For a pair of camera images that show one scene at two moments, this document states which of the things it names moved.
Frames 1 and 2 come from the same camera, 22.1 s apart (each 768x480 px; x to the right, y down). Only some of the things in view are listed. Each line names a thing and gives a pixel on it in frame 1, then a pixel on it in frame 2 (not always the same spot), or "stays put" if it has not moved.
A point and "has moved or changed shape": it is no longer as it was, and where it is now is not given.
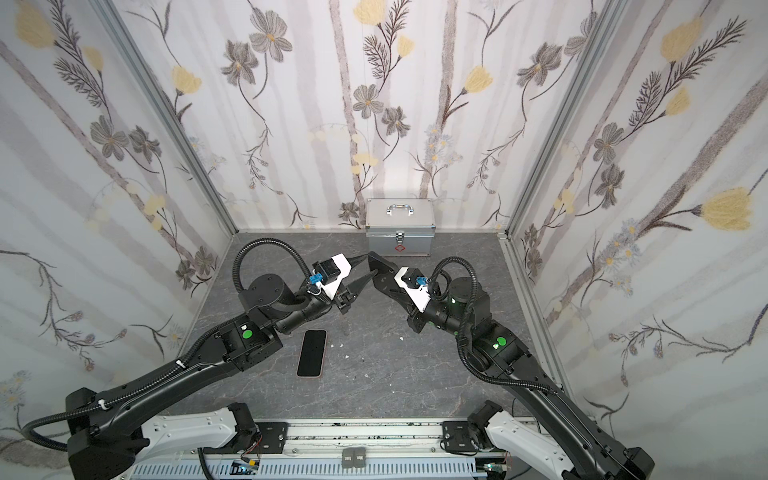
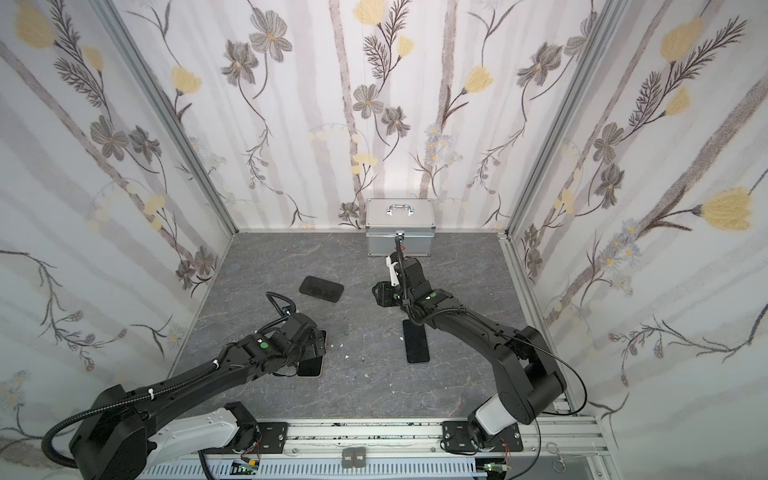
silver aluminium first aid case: x=400 y=227 stays put
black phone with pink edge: x=312 y=355 stays put
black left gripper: x=344 y=294 to x=315 y=346
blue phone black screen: x=384 y=280 has moved or changed shape
